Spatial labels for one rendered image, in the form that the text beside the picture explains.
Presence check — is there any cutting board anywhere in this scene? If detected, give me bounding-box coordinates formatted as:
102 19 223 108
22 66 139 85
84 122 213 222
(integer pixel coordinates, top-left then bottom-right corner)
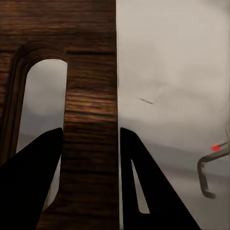
0 0 120 230

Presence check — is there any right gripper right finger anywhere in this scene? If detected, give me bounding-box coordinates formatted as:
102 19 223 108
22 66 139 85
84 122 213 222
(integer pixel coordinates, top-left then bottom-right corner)
120 128 201 230

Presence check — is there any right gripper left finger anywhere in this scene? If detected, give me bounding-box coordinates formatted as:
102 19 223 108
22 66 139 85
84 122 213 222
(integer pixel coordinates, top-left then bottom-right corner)
0 128 63 230

